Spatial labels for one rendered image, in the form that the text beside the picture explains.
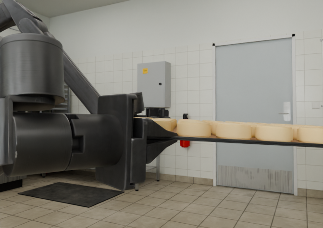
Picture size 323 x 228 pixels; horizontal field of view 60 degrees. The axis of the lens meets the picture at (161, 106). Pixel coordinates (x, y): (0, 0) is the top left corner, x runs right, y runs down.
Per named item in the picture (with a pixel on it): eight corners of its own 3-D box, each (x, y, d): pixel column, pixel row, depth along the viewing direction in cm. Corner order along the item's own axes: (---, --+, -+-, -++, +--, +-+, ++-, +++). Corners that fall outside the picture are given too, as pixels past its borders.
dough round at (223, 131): (219, 136, 43) (220, 123, 43) (253, 138, 41) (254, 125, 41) (212, 137, 39) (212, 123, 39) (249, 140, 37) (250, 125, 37)
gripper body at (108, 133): (142, 94, 30) (77, 89, 26) (139, 189, 30) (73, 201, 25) (110, 96, 35) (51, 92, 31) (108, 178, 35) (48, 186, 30)
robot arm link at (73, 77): (30, 31, 89) (13, 25, 78) (43, 20, 89) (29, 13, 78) (115, 136, 94) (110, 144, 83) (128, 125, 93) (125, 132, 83)
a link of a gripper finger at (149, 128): (193, 118, 36) (132, 117, 29) (192, 175, 35) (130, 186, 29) (158, 117, 41) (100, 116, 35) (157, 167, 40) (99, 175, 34)
